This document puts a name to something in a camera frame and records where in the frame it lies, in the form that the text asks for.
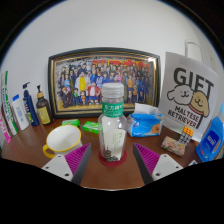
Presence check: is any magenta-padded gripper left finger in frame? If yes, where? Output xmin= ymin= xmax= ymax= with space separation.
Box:
xmin=41 ymin=143 xmax=92 ymax=185

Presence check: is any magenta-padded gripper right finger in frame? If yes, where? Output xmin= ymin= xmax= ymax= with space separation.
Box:
xmin=132 ymin=143 xmax=184 ymax=186

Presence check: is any clear green-labelled drink bottle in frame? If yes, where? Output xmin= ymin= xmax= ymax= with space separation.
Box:
xmin=97 ymin=82 xmax=128 ymax=163

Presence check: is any small patterned pouch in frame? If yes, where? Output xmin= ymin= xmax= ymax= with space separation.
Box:
xmin=160 ymin=135 xmax=186 ymax=157

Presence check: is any flat round red coaster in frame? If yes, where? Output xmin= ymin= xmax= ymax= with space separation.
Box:
xmin=97 ymin=148 xmax=128 ymax=168

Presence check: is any colourful puzzle cube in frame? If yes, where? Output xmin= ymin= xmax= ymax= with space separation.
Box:
xmin=177 ymin=125 xmax=195 ymax=146

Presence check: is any green packet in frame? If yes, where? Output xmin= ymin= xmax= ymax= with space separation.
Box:
xmin=61 ymin=118 xmax=81 ymax=129
xmin=81 ymin=120 xmax=100 ymax=135

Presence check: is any blue tissue pack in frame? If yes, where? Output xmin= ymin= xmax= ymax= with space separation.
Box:
xmin=126 ymin=102 xmax=164 ymax=138

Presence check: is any blue detergent bottle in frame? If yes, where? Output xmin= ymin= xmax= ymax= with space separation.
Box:
xmin=195 ymin=103 xmax=224 ymax=163

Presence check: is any brown pump bottle yellow label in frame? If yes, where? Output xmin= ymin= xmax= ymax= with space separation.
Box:
xmin=35 ymin=84 xmax=54 ymax=126

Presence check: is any dark blue pump bottle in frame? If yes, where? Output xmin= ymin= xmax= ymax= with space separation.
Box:
xmin=22 ymin=81 xmax=41 ymax=128

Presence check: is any white paper gift bag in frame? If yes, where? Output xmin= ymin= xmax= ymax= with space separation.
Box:
xmin=157 ymin=39 xmax=219 ymax=143

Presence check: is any white printed tube box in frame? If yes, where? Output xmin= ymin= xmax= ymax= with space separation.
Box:
xmin=0 ymin=70 xmax=19 ymax=137

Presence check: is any black-framed group picture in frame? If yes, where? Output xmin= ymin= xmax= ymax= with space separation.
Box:
xmin=47 ymin=47 xmax=162 ymax=119

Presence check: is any white mug with yellow handle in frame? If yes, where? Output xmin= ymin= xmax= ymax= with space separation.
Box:
xmin=42 ymin=124 xmax=83 ymax=159

